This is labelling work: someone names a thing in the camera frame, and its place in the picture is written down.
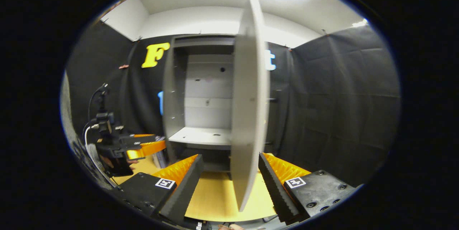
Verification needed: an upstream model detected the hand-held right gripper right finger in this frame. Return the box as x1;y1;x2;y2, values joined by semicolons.
258;152;357;223

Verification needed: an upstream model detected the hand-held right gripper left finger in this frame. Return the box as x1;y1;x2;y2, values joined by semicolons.
115;154;204;226

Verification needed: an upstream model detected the light grey cabinet door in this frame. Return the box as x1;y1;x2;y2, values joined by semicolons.
229;0;270;212

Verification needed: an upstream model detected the black backdrop cloth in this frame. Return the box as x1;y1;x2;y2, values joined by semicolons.
66;20;401;187

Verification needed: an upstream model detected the white cable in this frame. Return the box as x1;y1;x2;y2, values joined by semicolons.
84;126;119;187

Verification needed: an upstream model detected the black cable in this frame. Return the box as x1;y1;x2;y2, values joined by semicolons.
88;85;108;123

